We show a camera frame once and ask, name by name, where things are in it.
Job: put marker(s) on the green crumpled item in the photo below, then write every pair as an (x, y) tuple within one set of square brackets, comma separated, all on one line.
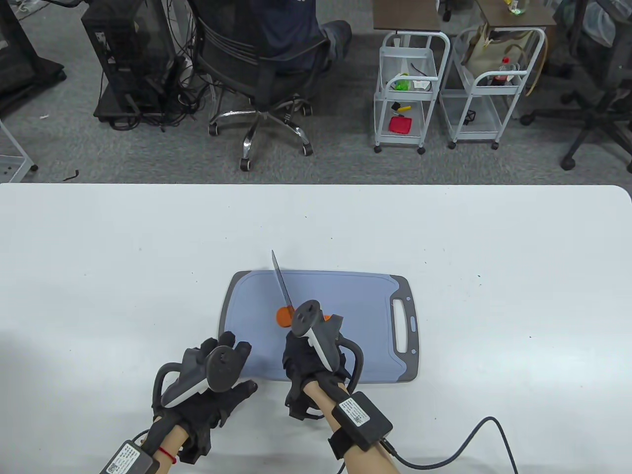
[(402, 83)]

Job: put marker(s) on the blue grey cutting board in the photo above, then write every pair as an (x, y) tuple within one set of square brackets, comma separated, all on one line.
[(355, 301)]

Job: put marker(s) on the green bottle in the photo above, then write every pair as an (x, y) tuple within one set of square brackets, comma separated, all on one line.
[(517, 6)]

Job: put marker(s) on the brown desk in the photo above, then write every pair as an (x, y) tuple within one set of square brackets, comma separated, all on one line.
[(533, 17), (405, 15)]

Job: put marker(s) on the black knife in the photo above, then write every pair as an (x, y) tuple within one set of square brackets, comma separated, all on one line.
[(282, 279)]

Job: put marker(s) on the beige bag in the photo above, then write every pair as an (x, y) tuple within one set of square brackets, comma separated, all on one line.
[(481, 54)]

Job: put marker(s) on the person's left hand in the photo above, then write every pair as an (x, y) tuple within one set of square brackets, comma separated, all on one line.
[(217, 410)]

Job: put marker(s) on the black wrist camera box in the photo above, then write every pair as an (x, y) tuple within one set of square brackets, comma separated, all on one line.
[(128, 459), (360, 419)]

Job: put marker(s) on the red capped soda bottle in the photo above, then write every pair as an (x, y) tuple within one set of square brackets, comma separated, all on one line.
[(501, 79)]

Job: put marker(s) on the grey handheld controller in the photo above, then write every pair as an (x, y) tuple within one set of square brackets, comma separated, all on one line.
[(224, 368), (307, 318)]

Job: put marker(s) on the person's left forearm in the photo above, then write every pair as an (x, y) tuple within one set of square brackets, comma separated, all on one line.
[(175, 437)]

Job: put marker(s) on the black computer tower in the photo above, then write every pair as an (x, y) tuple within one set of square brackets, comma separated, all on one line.
[(128, 49)]

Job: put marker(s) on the person's right hand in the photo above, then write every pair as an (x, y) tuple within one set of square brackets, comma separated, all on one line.
[(298, 360)]

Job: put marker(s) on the black mesh office chair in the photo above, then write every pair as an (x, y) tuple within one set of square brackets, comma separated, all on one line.
[(256, 64)]

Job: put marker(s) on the person's right forearm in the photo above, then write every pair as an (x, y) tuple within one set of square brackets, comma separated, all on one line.
[(321, 400)]

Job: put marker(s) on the black stand base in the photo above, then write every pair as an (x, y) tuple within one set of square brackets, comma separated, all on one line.
[(19, 64)]

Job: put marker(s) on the red pouch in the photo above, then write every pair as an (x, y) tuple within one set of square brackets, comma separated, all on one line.
[(400, 123)]

